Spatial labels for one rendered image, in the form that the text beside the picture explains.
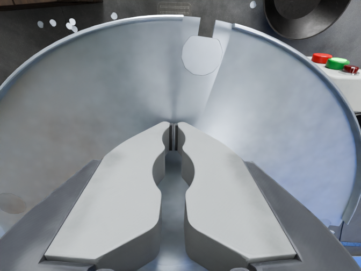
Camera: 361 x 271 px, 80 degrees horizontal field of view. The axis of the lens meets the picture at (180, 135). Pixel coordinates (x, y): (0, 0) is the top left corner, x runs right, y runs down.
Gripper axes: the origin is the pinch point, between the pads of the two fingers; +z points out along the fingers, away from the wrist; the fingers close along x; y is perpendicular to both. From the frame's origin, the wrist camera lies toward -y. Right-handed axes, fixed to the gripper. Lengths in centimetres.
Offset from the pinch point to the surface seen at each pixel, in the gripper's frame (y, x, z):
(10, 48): 11, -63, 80
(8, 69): 19, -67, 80
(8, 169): 4.4, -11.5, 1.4
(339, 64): 0.7, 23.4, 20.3
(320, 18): -3, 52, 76
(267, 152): 2.8, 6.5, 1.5
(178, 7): -5, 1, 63
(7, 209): 8.4, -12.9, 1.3
